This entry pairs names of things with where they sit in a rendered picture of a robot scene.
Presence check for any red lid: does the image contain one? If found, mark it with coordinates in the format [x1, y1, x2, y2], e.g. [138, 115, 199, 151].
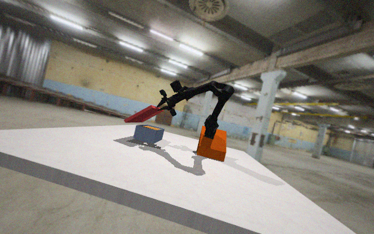
[124, 105, 164, 123]

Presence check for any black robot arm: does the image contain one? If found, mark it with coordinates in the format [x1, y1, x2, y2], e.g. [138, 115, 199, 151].
[170, 80, 234, 139]

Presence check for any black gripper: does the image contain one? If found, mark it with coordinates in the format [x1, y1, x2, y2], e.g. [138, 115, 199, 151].
[157, 90, 179, 116]

